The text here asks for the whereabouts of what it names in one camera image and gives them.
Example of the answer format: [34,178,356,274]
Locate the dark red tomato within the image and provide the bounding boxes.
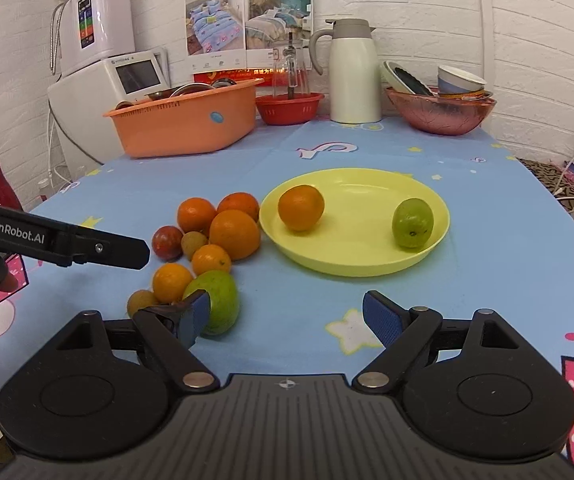
[151,226,183,261]

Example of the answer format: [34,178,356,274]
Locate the green apple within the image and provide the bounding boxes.
[183,270,240,336]
[392,198,434,249]

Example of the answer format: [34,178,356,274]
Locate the small yellowish fruit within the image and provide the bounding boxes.
[127,289,160,318]

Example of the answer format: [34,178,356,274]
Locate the small orange front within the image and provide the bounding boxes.
[151,263,194,304]

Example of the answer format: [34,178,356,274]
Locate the small orange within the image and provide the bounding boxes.
[151,263,194,304]
[191,244,232,276]

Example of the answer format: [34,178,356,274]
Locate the small orange middle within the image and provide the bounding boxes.
[191,244,232,276]

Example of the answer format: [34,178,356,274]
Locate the small orange kumquat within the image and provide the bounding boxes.
[181,231,208,261]

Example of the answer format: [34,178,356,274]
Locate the large orange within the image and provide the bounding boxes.
[209,209,261,261]

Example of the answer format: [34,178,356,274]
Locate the blue patterned tablecloth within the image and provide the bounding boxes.
[0,115,574,480]

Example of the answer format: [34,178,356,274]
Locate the white countertop appliance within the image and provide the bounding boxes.
[48,48,170,178]

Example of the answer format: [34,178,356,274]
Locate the orange plastic basket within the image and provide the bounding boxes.
[105,79,260,158]

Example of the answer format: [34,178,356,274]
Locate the yellow plastic plate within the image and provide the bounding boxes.
[260,168,451,278]

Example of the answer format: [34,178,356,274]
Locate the metal dish in basket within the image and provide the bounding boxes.
[170,82,213,98]

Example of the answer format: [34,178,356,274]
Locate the patterned brown cloth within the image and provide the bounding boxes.
[519,158,574,212]

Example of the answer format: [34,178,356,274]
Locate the white water purifier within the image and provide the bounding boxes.
[58,0,135,77]

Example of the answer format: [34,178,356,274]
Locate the red plastic colander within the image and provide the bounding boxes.
[255,92,324,126]

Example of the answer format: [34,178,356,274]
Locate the copper pink bowl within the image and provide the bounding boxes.
[386,87,496,136]

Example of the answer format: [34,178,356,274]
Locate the glass pitcher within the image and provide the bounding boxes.
[272,32,310,100]

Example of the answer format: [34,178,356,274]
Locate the bedding poster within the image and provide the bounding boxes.
[185,0,314,82]

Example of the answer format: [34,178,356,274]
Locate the white blue bowl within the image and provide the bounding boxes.
[438,65,486,94]

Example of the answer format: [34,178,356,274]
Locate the white green bowl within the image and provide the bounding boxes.
[380,61,433,96]

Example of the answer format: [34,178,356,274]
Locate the white thermos jug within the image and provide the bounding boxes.
[309,18,383,125]

